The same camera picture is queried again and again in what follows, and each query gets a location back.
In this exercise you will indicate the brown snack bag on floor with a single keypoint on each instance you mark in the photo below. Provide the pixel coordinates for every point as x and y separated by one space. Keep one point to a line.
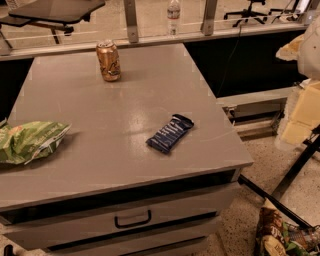
275 237

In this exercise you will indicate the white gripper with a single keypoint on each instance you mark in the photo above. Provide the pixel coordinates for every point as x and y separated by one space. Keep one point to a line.
310 53

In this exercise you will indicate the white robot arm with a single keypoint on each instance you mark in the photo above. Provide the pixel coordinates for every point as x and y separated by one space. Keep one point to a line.
305 49

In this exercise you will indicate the clear plastic water bottle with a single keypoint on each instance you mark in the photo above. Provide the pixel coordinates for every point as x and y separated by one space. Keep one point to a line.
173 16

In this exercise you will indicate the black metal stand legs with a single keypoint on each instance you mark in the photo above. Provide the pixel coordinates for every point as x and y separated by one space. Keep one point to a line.
312 146

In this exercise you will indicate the black drawer handle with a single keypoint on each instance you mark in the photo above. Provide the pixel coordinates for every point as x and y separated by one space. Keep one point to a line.
126 222

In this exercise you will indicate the black office chair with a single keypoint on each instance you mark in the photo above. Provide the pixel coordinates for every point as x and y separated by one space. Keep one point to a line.
248 13

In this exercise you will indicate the grey drawer cabinet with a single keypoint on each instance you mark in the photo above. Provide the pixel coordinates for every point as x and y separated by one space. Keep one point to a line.
65 204

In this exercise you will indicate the dark folding side table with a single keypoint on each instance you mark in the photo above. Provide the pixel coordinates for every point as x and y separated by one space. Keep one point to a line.
53 14

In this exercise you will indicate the grey metal railing frame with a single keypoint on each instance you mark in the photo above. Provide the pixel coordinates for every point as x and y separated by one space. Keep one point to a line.
129 23

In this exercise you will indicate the orange soda can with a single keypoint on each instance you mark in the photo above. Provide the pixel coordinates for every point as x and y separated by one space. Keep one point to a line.
108 57

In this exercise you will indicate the blue rxbar blueberry wrapper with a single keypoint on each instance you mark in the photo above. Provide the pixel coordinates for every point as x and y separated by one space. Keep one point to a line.
170 134

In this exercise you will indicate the green chip bag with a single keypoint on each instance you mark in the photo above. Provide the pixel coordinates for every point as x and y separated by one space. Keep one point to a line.
24 143

